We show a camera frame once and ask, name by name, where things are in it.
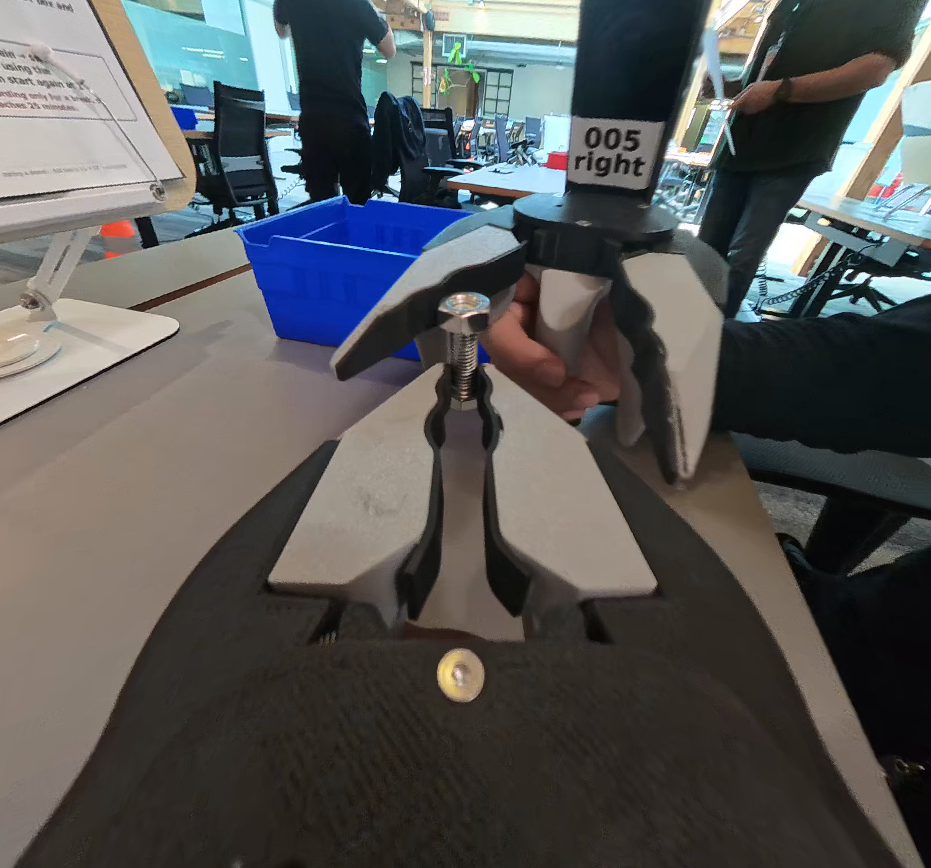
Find wooden backing board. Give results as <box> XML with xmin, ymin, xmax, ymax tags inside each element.
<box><xmin>58</xmin><ymin>0</ymin><xmax>197</xmax><ymax>210</ymax></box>

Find person's right hand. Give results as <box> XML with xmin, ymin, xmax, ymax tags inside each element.
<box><xmin>483</xmin><ymin>293</ymin><xmax>626</xmax><ymax>423</ymax></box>

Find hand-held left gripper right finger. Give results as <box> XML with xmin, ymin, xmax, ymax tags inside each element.
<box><xmin>480</xmin><ymin>365</ymin><xmax>659</xmax><ymax>636</ymax></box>

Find printed instruction sheet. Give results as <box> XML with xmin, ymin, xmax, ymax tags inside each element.
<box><xmin>0</xmin><ymin>0</ymin><xmax>183</xmax><ymax>200</ymax></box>

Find blue plastic bin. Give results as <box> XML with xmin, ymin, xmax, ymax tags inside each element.
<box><xmin>234</xmin><ymin>195</ymin><xmax>526</xmax><ymax>363</ymax></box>

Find person's right forearm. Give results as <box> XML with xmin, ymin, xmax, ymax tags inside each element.
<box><xmin>713</xmin><ymin>293</ymin><xmax>931</xmax><ymax>458</ymax></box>

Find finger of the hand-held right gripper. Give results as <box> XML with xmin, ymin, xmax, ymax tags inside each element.
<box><xmin>617</xmin><ymin>235</ymin><xmax>730</xmax><ymax>487</ymax></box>
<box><xmin>331</xmin><ymin>208</ymin><xmax>528</xmax><ymax>383</ymax></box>

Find person's dark trousers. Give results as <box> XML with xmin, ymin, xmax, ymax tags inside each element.
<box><xmin>778</xmin><ymin>533</ymin><xmax>931</xmax><ymax>821</ymax></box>

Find wooden office desk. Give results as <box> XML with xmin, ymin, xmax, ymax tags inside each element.
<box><xmin>793</xmin><ymin>195</ymin><xmax>931</xmax><ymax>316</ymax></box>
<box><xmin>445</xmin><ymin>164</ymin><xmax>576</xmax><ymax>201</ymax></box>

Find orange traffic cone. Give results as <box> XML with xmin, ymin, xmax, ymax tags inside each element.
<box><xmin>98</xmin><ymin>219</ymin><xmax>139</xmax><ymax>259</ymax></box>

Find coiled black cable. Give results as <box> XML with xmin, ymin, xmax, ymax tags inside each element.
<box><xmin>756</xmin><ymin>277</ymin><xmax>826</xmax><ymax>310</ymax></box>

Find black mesh office chair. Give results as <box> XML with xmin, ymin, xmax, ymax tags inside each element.
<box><xmin>731</xmin><ymin>432</ymin><xmax>931</xmax><ymax>578</ymax></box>

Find wooden board on stand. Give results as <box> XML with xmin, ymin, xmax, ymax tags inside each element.
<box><xmin>873</xmin><ymin>79</ymin><xmax>931</xmax><ymax>218</ymax></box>

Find steel hex nut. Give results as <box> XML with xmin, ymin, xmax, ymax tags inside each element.
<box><xmin>436</xmin><ymin>291</ymin><xmax>493</xmax><ymax>335</ymax></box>

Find green paper decoration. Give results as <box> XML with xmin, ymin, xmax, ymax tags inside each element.
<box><xmin>435</xmin><ymin>42</ymin><xmax>482</xmax><ymax>96</ymax></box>

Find steel hex bolt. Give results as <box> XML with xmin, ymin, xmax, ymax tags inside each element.
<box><xmin>445</xmin><ymin>297</ymin><xmax>482</xmax><ymax>412</ymax></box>

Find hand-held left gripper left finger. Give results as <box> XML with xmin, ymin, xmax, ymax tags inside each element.
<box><xmin>268</xmin><ymin>362</ymin><xmax>446</xmax><ymax>629</ymax></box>

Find black jacket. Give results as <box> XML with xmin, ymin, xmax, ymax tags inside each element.
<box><xmin>372</xmin><ymin>92</ymin><xmax>426</xmax><ymax>193</ymax></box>

